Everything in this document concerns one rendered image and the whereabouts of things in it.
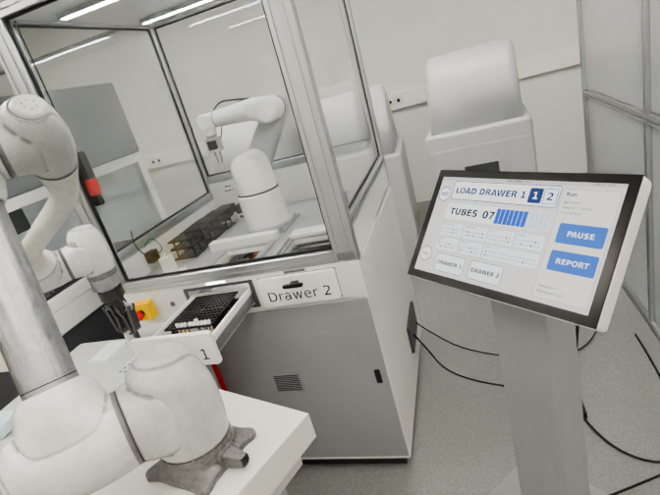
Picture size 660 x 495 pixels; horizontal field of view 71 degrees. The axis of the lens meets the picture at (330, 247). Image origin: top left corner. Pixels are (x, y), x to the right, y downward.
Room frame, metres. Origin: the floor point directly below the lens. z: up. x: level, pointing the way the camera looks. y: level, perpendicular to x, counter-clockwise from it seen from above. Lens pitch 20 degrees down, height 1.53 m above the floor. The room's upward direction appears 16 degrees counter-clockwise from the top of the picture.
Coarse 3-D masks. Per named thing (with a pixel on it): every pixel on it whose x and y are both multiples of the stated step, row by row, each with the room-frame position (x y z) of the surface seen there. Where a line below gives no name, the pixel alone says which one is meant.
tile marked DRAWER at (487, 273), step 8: (472, 264) 1.01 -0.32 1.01; (480, 264) 0.99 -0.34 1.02; (488, 264) 0.98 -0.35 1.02; (472, 272) 1.00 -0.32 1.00; (480, 272) 0.98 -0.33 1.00; (488, 272) 0.97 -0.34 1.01; (496, 272) 0.95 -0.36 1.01; (480, 280) 0.97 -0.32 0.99; (488, 280) 0.95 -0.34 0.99; (496, 280) 0.94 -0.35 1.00
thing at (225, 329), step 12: (240, 288) 1.58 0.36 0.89; (192, 300) 1.62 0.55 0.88; (240, 300) 1.47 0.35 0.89; (252, 300) 1.54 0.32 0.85; (180, 312) 1.53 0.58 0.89; (228, 312) 1.40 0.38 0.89; (240, 312) 1.44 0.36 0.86; (168, 324) 1.45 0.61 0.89; (228, 324) 1.35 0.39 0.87; (216, 336) 1.28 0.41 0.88; (228, 336) 1.33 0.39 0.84
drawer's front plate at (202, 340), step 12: (156, 336) 1.30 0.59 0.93; (168, 336) 1.28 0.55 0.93; (180, 336) 1.26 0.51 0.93; (192, 336) 1.24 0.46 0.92; (204, 336) 1.23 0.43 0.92; (132, 348) 1.32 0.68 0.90; (144, 348) 1.30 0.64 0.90; (192, 348) 1.25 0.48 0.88; (204, 348) 1.23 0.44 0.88; (216, 348) 1.23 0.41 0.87; (204, 360) 1.24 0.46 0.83; (216, 360) 1.23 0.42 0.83
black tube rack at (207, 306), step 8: (208, 296) 1.57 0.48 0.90; (216, 296) 1.55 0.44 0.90; (224, 296) 1.53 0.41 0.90; (232, 296) 1.51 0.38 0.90; (192, 304) 1.54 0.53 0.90; (200, 304) 1.51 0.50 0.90; (208, 304) 1.50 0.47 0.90; (216, 304) 1.47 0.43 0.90; (224, 304) 1.46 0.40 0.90; (232, 304) 1.50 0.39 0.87; (184, 312) 1.49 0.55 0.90; (192, 312) 1.46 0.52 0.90; (200, 312) 1.45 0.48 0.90; (208, 312) 1.43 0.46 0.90; (216, 312) 1.41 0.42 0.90; (224, 312) 1.44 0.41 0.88; (176, 320) 1.44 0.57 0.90; (184, 320) 1.42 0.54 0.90; (192, 320) 1.40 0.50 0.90; (216, 320) 1.41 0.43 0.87
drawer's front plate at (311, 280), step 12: (276, 276) 1.51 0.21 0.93; (288, 276) 1.48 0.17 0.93; (300, 276) 1.46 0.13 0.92; (312, 276) 1.45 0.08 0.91; (324, 276) 1.43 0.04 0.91; (336, 276) 1.44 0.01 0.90; (264, 288) 1.51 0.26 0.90; (276, 288) 1.49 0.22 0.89; (300, 288) 1.47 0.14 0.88; (312, 288) 1.45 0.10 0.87; (324, 288) 1.44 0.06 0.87; (336, 288) 1.42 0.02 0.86; (264, 300) 1.51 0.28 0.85; (300, 300) 1.47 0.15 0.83; (312, 300) 1.46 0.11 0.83; (324, 300) 1.44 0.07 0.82
